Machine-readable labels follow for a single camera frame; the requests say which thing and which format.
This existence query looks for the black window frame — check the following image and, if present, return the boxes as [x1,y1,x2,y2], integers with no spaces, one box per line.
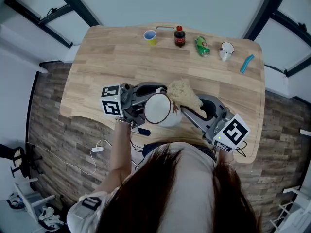
[242,0,311,79]
[4,0,102,48]

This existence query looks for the white metal rack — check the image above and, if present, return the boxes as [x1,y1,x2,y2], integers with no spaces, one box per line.
[13,177,56,224]
[269,187,311,233]

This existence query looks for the small white enamel mug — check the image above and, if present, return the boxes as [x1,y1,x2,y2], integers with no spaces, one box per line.
[219,41,235,62]

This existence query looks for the person's beige shirt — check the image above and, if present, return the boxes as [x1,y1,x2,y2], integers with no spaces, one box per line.
[67,142,217,233]

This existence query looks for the person's dark trousers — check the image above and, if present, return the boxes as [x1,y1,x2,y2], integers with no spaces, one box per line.
[142,143,217,161]

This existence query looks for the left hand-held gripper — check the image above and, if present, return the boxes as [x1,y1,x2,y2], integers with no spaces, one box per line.
[99,81,168,129]

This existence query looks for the white power adapter with cable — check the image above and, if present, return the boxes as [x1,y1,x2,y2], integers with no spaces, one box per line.
[25,139,113,176]

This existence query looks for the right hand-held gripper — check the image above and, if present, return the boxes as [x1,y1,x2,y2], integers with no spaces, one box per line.
[181,93,251,153]

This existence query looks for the black shoulder strap buckle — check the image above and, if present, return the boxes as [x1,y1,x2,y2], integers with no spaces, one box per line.
[82,197,102,211]

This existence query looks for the dark cola bottle red cap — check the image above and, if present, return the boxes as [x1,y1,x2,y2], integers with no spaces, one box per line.
[173,25,187,48]

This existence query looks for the green drink can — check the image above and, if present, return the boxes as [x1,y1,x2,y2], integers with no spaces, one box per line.
[194,36,210,57]

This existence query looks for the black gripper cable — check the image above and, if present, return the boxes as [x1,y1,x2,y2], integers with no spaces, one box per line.
[234,141,248,157]

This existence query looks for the person's right forearm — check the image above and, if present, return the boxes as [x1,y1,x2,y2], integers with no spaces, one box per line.
[217,148,234,165]

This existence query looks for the white black sneaker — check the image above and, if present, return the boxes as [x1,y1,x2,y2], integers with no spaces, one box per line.
[38,206,64,230]
[8,192,26,210]

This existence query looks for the black chair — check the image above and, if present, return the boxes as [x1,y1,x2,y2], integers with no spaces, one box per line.
[0,144,43,178]

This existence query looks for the person's left forearm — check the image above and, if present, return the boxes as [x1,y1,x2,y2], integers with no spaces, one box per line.
[110,117,133,172]

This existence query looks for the yellow paper cup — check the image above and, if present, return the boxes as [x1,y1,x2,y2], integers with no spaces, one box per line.
[143,30,157,46]

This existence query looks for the blue curved tube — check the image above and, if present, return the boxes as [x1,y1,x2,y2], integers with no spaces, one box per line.
[240,54,255,74]

